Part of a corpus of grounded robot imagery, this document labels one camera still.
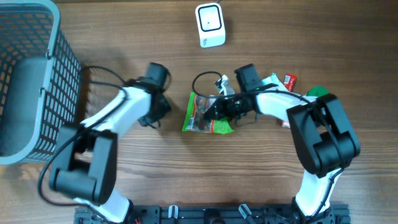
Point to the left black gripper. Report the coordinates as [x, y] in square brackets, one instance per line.
[147, 121]

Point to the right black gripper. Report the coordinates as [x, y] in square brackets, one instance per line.
[222, 110]

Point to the green candy bag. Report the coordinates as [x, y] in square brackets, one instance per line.
[195, 122]

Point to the teal snack packet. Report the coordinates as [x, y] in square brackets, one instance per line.
[273, 79]

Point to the red white tissue pack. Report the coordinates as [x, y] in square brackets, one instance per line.
[285, 124]

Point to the red coffee stick sachet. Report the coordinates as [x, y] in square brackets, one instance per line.
[289, 81]

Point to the green lid jar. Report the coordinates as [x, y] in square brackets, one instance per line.
[317, 91]

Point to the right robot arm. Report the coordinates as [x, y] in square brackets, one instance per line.
[324, 140]

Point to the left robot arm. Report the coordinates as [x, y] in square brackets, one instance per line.
[84, 164]

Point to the white barcode scanner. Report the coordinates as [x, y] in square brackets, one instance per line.
[210, 25]

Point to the grey plastic mesh basket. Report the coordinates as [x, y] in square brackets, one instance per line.
[40, 80]

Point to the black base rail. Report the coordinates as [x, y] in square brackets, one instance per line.
[217, 214]

